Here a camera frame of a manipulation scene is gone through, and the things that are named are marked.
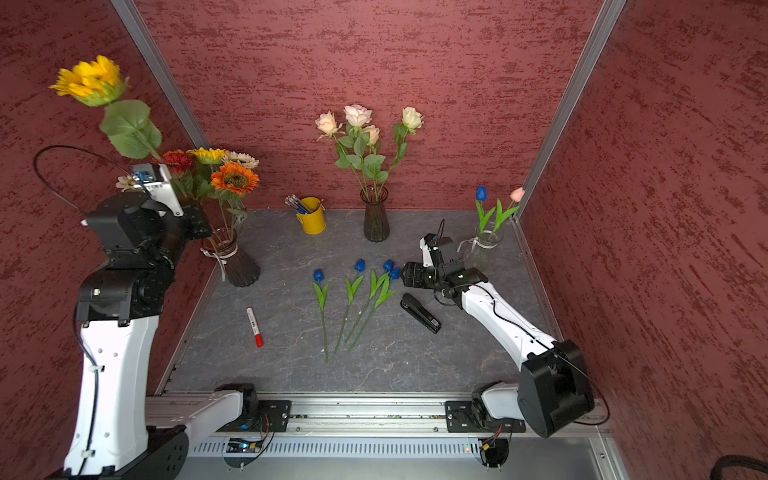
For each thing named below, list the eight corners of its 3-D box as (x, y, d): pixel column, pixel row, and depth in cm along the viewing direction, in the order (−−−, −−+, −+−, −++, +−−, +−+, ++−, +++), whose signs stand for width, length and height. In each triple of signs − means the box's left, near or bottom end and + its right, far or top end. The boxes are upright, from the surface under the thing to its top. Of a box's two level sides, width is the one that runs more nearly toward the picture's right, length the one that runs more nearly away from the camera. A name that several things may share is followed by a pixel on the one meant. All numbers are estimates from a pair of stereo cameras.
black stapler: (399, 305, 97) (400, 297, 93) (405, 299, 98) (406, 291, 94) (434, 335, 90) (436, 329, 86) (440, 328, 92) (442, 322, 88)
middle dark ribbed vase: (363, 242, 113) (359, 203, 96) (365, 224, 119) (361, 184, 102) (389, 242, 113) (389, 203, 96) (389, 224, 119) (389, 184, 102)
